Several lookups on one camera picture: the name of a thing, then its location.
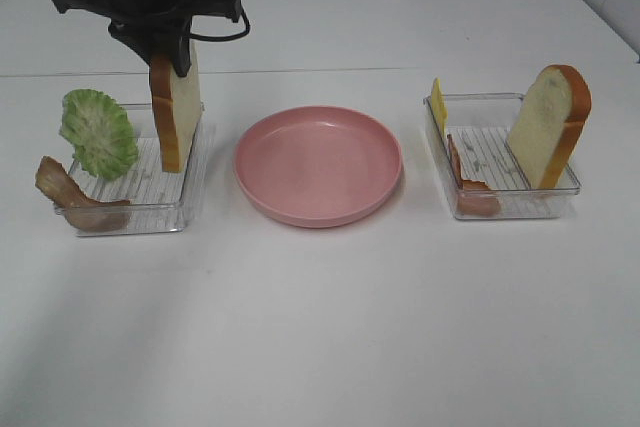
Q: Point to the bread slice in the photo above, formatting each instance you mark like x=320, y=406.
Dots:
x=177, y=109
x=553, y=114

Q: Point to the green lettuce leaf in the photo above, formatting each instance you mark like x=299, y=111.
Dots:
x=100, y=132

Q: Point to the bacon strip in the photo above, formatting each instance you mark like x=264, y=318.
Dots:
x=60, y=182
x=472, y=197

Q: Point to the left clear plastic tray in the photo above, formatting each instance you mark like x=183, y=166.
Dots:
x=147, y=200

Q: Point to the clear plastic tray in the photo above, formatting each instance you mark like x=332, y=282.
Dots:
x=147, y=200
x=479, y=124

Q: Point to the pink round plate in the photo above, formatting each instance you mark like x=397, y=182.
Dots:
x=318, y=166

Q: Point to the yellow cheese slice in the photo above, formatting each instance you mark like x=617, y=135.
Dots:
x=438, y=107

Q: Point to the right clear plastic tray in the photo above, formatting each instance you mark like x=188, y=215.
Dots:
x=479, y=124

